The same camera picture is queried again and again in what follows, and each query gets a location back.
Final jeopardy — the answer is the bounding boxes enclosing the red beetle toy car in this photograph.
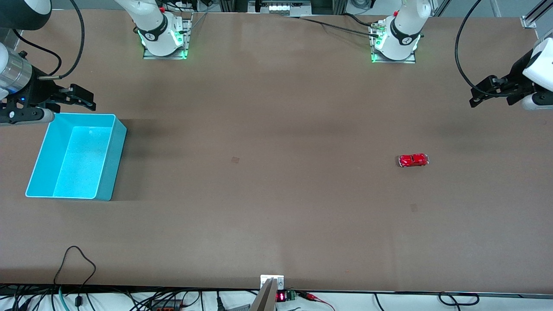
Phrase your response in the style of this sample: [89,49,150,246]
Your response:
[398,153,430,168]

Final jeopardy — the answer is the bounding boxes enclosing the blue plastic box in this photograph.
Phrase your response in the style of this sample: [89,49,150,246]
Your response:
[25,113,127,201]

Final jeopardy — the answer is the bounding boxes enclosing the white lit device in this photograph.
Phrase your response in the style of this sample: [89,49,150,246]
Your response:
[248,0,312,16]

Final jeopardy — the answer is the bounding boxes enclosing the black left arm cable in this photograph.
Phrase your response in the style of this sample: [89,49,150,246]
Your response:
[454,0,512,98]

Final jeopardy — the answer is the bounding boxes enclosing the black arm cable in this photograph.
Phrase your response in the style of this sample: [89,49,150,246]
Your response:
[454,0,512,98]
[12,0,86,80]

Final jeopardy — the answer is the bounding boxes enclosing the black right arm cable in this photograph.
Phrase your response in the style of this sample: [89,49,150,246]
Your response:
[12,0,86,80]

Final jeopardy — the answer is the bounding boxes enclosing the aluminium frame profile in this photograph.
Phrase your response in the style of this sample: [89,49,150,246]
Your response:
[520,0,553,29]

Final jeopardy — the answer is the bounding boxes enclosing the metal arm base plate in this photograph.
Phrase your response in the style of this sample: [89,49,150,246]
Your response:
[370,21,417,64]
[143,12,193,60]

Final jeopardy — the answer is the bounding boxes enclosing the thin black looped cable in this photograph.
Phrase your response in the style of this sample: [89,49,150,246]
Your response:
[53,245,97,305]

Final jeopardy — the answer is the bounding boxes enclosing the short black table cable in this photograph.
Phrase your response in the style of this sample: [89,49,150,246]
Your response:
[343,13,383,28]

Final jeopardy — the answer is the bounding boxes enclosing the long black table cable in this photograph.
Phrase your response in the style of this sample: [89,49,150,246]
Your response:
[283,15,381,38]

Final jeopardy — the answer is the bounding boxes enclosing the coiled black cable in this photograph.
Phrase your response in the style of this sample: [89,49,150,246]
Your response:
[438,292,480,307]

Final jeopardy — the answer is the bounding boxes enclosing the red clip lead wires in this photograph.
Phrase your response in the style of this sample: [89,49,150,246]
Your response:
[297,291,336,311]

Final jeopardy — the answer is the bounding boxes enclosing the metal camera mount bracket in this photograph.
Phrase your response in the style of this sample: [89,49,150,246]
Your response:
[250,275,285,311]

